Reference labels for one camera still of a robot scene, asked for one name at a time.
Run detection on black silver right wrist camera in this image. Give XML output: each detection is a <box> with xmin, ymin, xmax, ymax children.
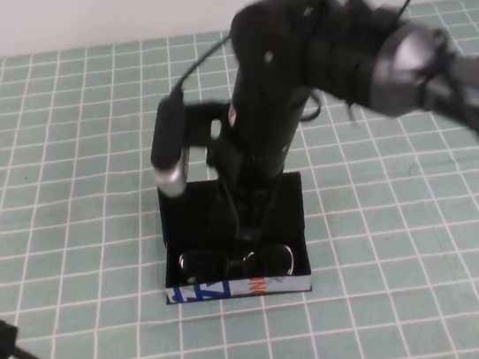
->
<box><xmin>141</xmin><ymin>95</ymin><xmax>199</xmax><ymax>200</ymax></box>

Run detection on black framed glasses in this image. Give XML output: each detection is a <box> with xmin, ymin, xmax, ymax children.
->
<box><xmin>176</xmin><ymin>235</ymin><xmax>299</xmax><ymax>292</ymax></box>

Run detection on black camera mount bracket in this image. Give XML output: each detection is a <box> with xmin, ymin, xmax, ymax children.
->
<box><xmin>183</xmin><ymin>97</ymin><xmax>236</xmax><ymax>152</ymax></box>

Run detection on green checked tablecloth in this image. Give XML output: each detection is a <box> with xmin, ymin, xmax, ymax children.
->
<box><xmin>0</xmin><ymin>0</ymin><xmax>479</xmax><ymax>359</ymax></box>

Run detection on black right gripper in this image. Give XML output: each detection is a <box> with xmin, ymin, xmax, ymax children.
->
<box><xmin>197</xmin><ymin>84</ymin><xmax>331</xmax><ymax>242</ymax></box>

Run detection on black printed glasses case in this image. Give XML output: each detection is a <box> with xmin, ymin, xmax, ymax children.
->
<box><xmin>149</xmin><ymin>165</ymin><xmax>317</xmax><ymax>312</ymax></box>

